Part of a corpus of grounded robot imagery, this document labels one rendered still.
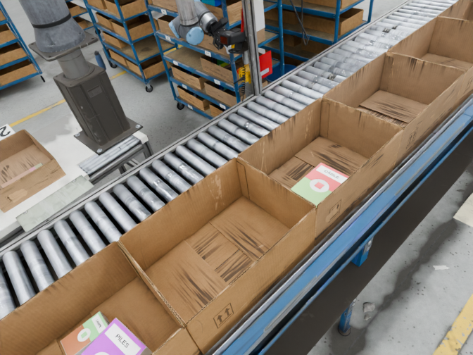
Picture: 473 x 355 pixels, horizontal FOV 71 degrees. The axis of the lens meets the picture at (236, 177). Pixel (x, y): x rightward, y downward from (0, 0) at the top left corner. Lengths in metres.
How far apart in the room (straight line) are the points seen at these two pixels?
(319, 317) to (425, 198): 0.65
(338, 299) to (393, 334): 0.70
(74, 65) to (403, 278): 1.86
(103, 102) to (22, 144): 0.52
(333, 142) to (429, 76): 0.43
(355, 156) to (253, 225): 0.44
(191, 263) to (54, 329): 0.36
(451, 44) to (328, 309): 1.26
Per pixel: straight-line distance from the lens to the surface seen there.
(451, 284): 2.04
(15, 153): 1.98
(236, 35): 1.64
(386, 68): 1.49
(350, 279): 1.20
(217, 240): 0.97
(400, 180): 1.10
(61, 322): 0.97
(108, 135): 1.72
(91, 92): 1.62
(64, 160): 1.77
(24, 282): 1.37
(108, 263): 0.90
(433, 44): 1.84
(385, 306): 1.88
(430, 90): 1.45
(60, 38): 1.54
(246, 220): 0.99
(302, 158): 1.17
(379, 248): 1.29
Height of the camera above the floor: 1.67
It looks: 44 degrees down
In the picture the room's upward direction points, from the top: 11 degrees counter-clockwise
